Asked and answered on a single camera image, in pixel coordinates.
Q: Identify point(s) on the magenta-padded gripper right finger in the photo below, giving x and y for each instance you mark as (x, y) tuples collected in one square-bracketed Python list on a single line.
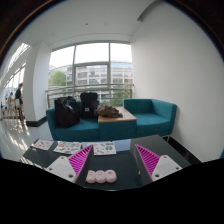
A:
[(165, 166)]

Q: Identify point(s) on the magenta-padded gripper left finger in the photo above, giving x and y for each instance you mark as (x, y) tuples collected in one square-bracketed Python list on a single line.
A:
[(63, 166)]

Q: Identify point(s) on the pink power strip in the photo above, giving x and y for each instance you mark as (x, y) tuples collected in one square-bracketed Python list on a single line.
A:
[(101, 176)]

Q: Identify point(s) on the teal sofa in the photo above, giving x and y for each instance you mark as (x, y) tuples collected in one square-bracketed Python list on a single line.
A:
[(153, 120)]

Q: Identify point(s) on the shiny black bag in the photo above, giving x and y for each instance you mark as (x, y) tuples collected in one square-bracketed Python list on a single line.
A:
[(66, 113)]

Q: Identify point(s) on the teal chair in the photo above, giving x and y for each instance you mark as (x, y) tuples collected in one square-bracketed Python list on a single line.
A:
[(222, 154)]

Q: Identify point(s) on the wooden sofa table top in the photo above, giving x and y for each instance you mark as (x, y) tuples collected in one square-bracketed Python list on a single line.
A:
[(126, 116)]

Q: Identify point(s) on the black backpack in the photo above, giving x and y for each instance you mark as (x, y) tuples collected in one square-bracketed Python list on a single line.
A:
[(89, 105)]

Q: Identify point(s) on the brown jacket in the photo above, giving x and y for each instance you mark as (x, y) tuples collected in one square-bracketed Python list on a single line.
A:
[(107, 110)]

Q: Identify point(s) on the person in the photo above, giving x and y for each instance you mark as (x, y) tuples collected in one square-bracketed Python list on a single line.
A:
[(19, 96), (10, 101)]

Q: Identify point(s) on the metal window railing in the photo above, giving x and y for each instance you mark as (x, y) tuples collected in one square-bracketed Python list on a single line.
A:
[(113, 86)]

